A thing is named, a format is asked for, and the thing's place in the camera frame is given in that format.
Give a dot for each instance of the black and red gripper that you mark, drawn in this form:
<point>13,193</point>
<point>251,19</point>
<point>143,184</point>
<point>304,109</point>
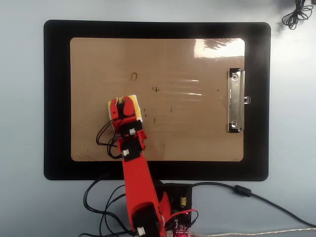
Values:
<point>130,128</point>

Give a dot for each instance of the yellow white sponge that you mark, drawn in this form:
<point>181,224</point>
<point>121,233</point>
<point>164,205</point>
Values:
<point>138,108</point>

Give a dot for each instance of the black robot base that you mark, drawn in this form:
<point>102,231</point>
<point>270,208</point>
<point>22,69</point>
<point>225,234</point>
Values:
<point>177,190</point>

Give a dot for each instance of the small lit controller board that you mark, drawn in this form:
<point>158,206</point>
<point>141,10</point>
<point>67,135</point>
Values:
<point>182,230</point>

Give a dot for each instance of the brown glossy clipboard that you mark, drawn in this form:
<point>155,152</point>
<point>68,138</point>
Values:
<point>185,138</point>

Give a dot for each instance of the black rubber mat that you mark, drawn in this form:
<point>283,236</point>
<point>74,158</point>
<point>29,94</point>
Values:
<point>158,29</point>

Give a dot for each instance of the silver metal clipboard clip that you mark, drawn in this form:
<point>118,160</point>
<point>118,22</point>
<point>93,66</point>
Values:
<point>235,103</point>

